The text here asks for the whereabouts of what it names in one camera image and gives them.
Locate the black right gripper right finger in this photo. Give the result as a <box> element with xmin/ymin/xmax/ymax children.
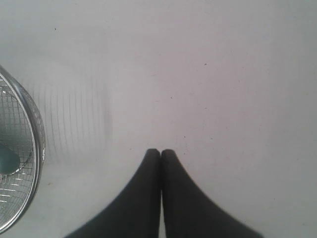
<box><xmin>161</xmin><ymin>149</ymin><xmax>262</xmax><ymax>238</ymax></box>

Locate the oval wire mesh basket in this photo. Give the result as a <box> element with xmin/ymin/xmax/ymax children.
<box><xmin>0</xmin><ymin>67</ymin><xmax>46</xmax><ymax>233</ymax></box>

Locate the teal handled peeler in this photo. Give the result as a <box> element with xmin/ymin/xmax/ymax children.
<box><xmin>0</xmin><ymin>144</ymin><xmax>20</xmax><ymax>175</ymax></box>

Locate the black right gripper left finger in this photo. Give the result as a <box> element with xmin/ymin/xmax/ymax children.
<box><xmin>68</xmin><ymin>149</ymin><xmax>161</xmax><ymax>238</ymax></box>

